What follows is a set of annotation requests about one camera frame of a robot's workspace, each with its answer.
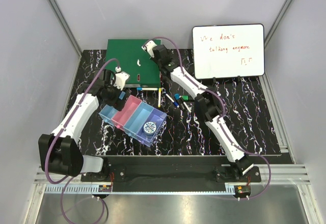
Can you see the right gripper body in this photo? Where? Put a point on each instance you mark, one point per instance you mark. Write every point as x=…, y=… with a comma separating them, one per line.
x=160, y=65

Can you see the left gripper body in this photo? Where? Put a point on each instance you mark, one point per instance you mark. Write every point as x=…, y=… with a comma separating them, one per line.
x=113, y=99

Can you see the green ring binder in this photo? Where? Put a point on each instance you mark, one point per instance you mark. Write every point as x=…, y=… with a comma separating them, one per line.
x=128, y=51

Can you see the white marker blue cap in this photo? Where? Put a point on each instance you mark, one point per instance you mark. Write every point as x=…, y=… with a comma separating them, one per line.
x=147, y=89

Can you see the yellow highlighter pen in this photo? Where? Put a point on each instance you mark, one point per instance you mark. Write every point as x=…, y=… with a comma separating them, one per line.
x=159, y=97

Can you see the four-compartment colourful organizer tray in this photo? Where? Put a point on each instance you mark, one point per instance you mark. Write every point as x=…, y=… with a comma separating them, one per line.
x=132, y=118

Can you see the round blue tape tin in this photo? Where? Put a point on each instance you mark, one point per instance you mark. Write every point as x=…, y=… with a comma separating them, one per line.
x=149, y=128

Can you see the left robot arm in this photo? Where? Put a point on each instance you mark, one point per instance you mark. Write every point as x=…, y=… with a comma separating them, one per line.
x=59, y=152

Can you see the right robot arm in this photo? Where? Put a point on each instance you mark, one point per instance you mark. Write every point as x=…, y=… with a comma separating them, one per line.
x=208, y=107

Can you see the blue capped marker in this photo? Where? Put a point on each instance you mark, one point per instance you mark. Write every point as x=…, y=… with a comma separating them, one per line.
x=179, y=101

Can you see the green black marker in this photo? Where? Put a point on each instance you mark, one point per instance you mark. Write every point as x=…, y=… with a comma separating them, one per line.
x=187, y=98

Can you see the white pen blue tip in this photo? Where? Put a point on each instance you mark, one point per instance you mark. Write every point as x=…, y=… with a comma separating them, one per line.
x=172, y=100

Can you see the white whiteboard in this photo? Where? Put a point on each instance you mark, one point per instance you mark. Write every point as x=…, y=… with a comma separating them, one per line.
x=224, y=51

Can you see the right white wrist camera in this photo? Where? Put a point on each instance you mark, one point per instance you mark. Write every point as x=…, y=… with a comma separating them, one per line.
x=148, y=47

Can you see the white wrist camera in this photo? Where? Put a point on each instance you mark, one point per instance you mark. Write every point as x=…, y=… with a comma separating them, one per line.
x=121, y=79
x=148, y=47

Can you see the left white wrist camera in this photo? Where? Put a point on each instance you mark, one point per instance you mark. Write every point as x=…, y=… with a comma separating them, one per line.
x=121, y=79

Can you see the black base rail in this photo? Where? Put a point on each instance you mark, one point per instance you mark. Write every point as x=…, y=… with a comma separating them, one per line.
x=172, y=174

